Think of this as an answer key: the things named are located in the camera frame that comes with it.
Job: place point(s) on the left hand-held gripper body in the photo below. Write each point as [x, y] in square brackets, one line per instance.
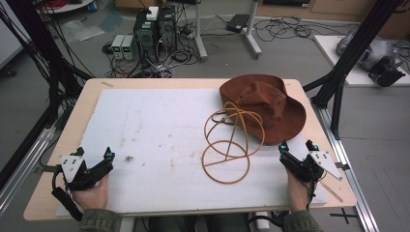
[72, 166]

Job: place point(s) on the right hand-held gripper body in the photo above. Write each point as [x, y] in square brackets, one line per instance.
[324, 161]

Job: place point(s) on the brown brimmed hat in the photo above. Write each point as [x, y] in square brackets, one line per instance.
[267, 103]

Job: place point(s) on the person's left hand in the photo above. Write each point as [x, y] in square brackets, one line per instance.
[92, 196]

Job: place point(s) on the person's right hand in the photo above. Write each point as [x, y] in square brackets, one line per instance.
[297, 193]

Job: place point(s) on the thin wooden stick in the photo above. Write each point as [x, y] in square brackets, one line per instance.
[107, 84]
[332, 191]

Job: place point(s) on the white foam mat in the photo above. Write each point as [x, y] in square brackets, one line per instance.
[154, 145]

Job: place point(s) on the white power strip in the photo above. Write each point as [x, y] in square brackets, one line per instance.
[261, 220]

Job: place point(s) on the white floor board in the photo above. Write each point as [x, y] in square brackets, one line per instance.
[328, 54]

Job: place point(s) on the grey power supply unit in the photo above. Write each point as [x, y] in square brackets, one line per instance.
[129, 47]
[117, 46]

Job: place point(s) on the grey robot device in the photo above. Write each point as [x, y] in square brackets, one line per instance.
[377, 53]

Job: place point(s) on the person's legs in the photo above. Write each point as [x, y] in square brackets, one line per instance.
[199, 224]

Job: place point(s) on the white metal stand leg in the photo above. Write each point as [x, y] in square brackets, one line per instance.
[200, 35]
[252, 35]

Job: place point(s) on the clear plastic sheet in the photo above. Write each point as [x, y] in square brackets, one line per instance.
[80, 30]

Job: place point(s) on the black computer tower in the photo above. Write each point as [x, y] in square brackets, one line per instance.
[145, 37]
[167, 30]

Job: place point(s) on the flat black box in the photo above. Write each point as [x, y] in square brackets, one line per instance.
[238, 23]

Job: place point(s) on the white box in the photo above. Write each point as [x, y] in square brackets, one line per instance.
[152, 13]

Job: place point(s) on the aluminium rail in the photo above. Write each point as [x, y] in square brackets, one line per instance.
[25, 161]
[348, 167]

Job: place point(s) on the black metal frame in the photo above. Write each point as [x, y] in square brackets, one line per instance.
[351, 54]
[48, 58]

